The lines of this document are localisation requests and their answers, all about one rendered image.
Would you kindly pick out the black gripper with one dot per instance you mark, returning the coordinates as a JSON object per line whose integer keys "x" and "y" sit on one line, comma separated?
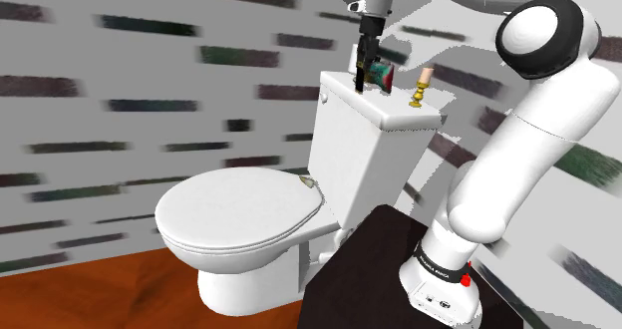
{"x": 371, "y": 27}

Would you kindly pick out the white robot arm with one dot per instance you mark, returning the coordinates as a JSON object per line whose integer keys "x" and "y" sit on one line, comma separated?
{"x": 525, "y": 138}

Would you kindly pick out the teal and red box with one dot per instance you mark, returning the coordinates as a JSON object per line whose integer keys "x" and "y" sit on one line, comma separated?
{"x": 382, "y": 75}

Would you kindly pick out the gold candlestick with pink candle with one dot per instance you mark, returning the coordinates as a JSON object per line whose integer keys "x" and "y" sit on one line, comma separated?
{"x": 421, "y": 91}

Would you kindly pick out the white toilet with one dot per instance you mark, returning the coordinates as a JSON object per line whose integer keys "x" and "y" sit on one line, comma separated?
{"x": 243, "y": 211}

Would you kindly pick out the dark robot stand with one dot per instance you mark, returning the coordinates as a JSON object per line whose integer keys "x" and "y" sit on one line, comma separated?
{"x": 359, "y": 279}

